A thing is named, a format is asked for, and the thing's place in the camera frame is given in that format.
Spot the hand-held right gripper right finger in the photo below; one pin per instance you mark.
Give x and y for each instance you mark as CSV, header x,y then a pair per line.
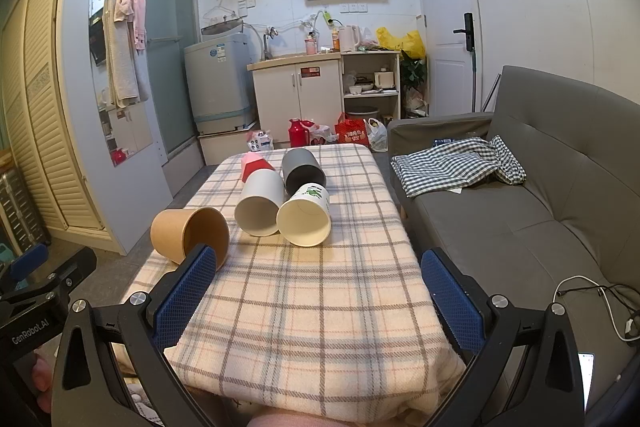
x,y
452,302

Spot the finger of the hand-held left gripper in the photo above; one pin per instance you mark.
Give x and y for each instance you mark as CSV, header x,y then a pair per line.
x,y
75,268
27,263

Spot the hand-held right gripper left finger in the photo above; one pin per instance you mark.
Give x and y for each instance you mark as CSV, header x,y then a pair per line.
x,y
186,292

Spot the brown paper cup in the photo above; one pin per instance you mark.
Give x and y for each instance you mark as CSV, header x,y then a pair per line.
x,y
170,232

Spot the plain white cup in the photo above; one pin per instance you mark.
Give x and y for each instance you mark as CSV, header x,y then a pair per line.
x,y
256,212

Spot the white cup with green print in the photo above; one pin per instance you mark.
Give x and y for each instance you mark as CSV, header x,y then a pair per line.
x,y
305,222

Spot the pink cup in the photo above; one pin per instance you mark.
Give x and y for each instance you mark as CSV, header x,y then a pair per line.
x,y
252,164

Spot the grey cup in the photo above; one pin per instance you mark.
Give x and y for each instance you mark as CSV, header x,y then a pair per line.
x,y
300,167

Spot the person's left hand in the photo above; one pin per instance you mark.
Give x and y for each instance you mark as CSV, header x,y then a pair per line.
x,y
44,374

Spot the silver suitcase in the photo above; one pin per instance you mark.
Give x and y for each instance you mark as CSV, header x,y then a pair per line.
x,y
20,207

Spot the grey sofa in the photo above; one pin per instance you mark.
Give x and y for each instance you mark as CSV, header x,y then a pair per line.
x,y
500,232

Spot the plaid blanket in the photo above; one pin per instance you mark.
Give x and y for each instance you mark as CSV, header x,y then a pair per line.
x,y
310,307

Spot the green checked cloth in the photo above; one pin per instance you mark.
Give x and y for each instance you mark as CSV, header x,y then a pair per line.
x,y
440,167

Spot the white platform block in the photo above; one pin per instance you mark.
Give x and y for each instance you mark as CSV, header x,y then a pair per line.
x,y
220,147

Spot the phone with lit screen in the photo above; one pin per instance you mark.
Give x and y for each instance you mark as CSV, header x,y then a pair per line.
x,y
586,377

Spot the cream louvred wardrobe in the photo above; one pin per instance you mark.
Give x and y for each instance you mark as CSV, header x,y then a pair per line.
x,y
45,107

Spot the white printed packet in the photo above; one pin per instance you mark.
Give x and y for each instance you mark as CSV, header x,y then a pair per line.
x,y
260,140

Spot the white plastic bag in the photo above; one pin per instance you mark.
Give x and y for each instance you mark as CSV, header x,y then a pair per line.
x,y
377,136

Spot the red thermos jug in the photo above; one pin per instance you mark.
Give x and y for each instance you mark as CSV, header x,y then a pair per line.
x,y
296,134

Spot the red gift bag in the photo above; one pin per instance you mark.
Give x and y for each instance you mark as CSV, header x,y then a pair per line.
x,y
352,133

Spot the red and white printed bag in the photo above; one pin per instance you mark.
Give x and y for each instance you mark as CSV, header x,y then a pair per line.
x,y
320,134

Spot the grey washing machine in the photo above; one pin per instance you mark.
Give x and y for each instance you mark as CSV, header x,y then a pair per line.
x,y
220,82

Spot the cream sink cabinet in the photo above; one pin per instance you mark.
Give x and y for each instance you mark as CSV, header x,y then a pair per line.
x,y
295,99

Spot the white cooker pot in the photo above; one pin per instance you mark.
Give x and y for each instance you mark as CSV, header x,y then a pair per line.
x,y
384,79

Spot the green potted plant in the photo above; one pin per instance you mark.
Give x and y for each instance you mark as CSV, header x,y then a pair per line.
x,y
414,69

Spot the cream open shelf unit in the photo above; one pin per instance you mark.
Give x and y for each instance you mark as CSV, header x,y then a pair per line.
x,y
371,55

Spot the yellow plastic bag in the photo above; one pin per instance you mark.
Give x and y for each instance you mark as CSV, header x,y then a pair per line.
x,y
400,42

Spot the grey basin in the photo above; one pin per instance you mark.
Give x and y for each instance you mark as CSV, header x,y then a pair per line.
x,y
222,28

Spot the pink bottle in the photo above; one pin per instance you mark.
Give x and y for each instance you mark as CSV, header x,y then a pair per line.
x,y
311,47

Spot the frosted glass door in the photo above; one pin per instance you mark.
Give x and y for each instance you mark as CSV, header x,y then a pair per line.
x,y
170,7

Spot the white electric kettle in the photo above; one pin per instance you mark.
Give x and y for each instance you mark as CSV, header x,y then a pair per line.
x,y
347,39

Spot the wall mirror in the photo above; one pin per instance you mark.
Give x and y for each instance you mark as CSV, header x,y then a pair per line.
x,y
127,132

